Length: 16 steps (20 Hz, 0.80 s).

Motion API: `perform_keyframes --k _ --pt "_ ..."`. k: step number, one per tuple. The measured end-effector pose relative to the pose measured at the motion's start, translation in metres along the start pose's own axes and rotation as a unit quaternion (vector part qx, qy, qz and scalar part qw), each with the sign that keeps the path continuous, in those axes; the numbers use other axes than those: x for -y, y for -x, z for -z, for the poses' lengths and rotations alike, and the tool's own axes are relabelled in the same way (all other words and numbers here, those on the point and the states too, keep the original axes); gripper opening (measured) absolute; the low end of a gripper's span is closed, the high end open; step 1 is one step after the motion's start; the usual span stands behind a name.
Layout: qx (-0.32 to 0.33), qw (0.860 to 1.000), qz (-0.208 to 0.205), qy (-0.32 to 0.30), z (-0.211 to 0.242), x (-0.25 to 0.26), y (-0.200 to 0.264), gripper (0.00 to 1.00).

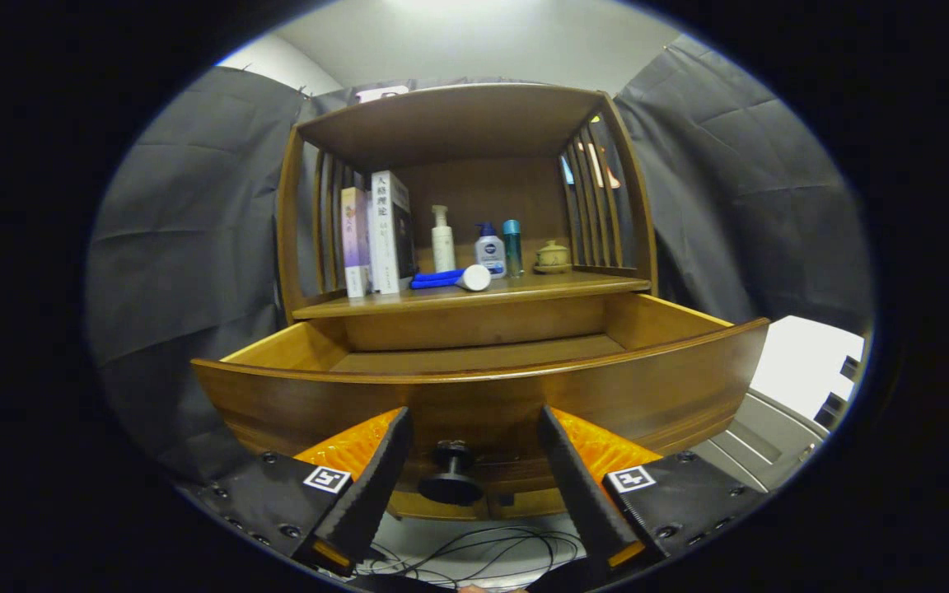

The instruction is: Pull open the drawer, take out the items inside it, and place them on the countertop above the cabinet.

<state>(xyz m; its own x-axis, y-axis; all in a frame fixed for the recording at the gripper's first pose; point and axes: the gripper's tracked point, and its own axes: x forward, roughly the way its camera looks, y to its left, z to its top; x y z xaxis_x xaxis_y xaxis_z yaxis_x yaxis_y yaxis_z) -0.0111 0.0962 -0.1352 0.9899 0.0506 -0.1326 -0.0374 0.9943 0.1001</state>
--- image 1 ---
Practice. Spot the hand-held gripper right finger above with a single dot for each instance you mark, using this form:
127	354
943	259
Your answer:
577	486

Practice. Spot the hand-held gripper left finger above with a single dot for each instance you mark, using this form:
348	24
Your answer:
377	478

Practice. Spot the brown wooden drawer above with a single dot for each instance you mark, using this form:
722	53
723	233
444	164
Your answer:
474	403

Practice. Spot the brown wooden cabinet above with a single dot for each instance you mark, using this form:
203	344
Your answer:
441	123

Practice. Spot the blue folded cloth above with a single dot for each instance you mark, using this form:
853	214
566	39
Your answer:
433	280

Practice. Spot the tan lidded teacup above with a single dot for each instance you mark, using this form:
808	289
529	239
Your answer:
553	259

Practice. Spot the purple book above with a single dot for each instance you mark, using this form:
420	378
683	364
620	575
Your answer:
355	247

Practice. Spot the white pump bottle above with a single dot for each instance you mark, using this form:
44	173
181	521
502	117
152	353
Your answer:
443	251

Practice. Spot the white and black book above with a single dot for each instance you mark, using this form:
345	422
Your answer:
384	239

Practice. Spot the white bottle with blue cap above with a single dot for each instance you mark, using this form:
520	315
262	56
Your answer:
490	255

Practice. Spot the teal slim bottle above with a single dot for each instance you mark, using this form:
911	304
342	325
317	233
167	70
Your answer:
512	247

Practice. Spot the small black object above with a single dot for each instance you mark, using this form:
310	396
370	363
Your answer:
834	409

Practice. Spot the black backdrop cloth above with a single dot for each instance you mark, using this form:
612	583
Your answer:
186	247

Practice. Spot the grey metal frame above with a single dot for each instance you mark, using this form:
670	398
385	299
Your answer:
763	449

